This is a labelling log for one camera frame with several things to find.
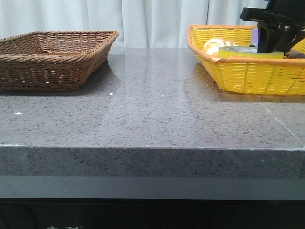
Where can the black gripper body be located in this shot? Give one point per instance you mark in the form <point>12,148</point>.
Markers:
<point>290,12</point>

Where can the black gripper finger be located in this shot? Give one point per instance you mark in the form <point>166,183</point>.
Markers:
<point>285,38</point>
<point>268,34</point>

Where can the yellow tape roll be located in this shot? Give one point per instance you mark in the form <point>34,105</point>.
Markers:
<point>245,51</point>

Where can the purple sponge block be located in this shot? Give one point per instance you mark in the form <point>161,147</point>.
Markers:
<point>254,38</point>

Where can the dark brown object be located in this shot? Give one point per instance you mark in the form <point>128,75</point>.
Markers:
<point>295,54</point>

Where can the yellow woven basket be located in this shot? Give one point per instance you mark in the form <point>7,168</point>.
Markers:
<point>246,75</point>

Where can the bread roll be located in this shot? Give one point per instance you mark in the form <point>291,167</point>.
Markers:
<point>212,46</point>

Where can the white curtain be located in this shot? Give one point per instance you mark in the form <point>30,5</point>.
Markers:
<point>140,23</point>

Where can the brown wicker basket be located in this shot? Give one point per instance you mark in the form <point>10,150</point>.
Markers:
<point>52,60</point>

